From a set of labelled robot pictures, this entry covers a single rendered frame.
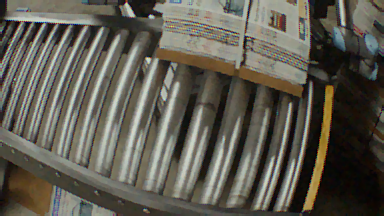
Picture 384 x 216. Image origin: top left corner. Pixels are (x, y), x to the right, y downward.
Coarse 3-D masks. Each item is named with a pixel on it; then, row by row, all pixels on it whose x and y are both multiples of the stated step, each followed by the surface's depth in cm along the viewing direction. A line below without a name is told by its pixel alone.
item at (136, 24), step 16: (0, 16) 190; (16, 16) 190; (32, 16) 189; (48, 16) 189; (64, 16) 189; (80, 16) 189; (96, 16) 188; (112, 16) 188; (48, 32) 192; (96, 32) 189; (112, 32) 188; (160, 32) 185; (128, 48) 193; (320, 80) 183; (320, 96) 188
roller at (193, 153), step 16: (208, 80) 177; (224, 80) 180; (208, 96) 174; (208, 112) 172; (192, 128) 170; (208, 128) 170; (192, 144) 167; (192, 160) 165; (176, 176) 163; (192, 176) 162; (176, 192) 159; (192, 192) 161
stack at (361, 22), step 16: (368, 0) 211; (368, 16) 204; (368, 32) 197; (352, 80) 217; (352, 96) 223; (368, 96) 214; (336, 112) 238; (368, 112) 221; (336, 128) 244; (352, 128) 236; (368, 128) 228; (336, 144) 252; (352, 144) 242; (368, 144) 233; (336, 160) 259; (352, 160) 248; (368, 160) 239; (352, 176) 255
